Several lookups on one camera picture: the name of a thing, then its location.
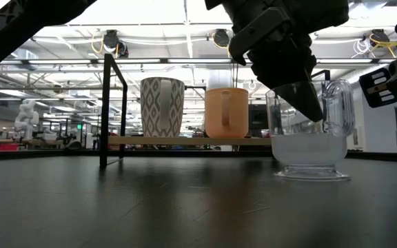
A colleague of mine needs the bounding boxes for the peach plastic mug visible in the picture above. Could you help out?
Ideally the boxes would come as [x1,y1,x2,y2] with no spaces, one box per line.
[204,87,250,139]

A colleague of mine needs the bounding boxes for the clear plastic mug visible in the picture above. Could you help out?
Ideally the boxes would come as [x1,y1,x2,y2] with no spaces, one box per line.
[265,79,356,182]

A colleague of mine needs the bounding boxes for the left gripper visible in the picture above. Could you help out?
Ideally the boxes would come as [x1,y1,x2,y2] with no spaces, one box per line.
[205,0,349,121]

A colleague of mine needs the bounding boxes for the black ceiling cable reel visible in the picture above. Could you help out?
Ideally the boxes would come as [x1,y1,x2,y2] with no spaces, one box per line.
[102,30,130,59]
[212,29,232,49]
[369,29,396,48]

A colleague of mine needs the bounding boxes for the wooden shelf black metal frame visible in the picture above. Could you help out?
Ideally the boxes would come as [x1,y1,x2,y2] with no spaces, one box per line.
[99,54,331,169]

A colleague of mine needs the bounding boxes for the grey white patterned mug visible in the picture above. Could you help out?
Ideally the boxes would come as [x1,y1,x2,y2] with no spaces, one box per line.
[139,76,185,138]

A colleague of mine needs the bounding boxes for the black background monitor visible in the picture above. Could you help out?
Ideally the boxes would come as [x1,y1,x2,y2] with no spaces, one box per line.
[248,104,270,132]

